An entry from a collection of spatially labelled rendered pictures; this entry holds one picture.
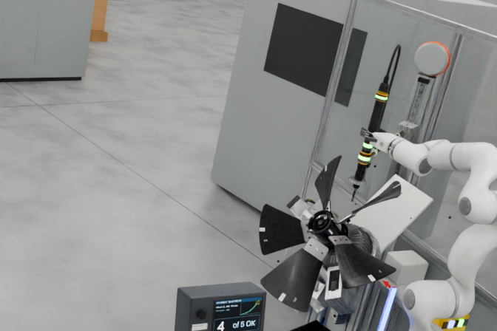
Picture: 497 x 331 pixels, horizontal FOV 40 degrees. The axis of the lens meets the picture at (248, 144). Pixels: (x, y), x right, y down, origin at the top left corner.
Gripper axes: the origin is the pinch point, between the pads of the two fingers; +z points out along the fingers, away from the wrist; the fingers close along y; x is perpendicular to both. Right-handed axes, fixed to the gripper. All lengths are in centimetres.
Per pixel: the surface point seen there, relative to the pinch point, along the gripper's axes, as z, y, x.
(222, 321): -42, -72, -48
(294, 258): 7, -15, -59
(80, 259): 189, -46, -166
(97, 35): 815, 128, -158
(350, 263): -14, -5, -49
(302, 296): -4, -15, -69
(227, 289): -35, -69, -41
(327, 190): 23.9, 5.3, -36.0
